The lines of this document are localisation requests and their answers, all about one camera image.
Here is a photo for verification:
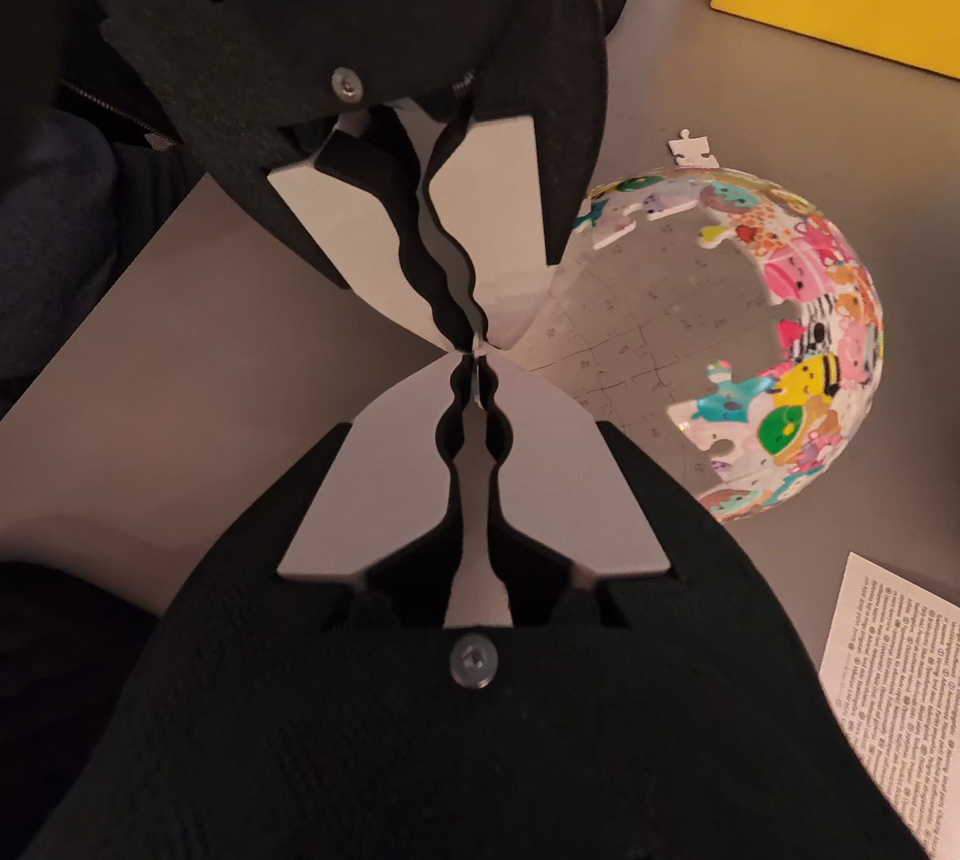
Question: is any colourful puzzle ball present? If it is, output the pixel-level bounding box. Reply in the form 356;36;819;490
517;166;886;523

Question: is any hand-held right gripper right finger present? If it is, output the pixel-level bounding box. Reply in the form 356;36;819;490
476;352;672;585

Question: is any person's dark blue clothing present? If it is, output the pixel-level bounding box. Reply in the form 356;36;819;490
0;0;213;420

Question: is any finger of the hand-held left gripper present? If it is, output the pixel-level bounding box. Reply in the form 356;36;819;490
266;106;477;354
420;102;560;351

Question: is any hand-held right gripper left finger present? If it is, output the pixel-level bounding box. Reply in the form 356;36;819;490
276;352;470;585

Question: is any loose white puzzle piece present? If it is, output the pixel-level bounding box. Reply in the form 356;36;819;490
667;128;721;169

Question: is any white instruction sheet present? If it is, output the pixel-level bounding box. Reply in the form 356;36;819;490
819;551;960;860

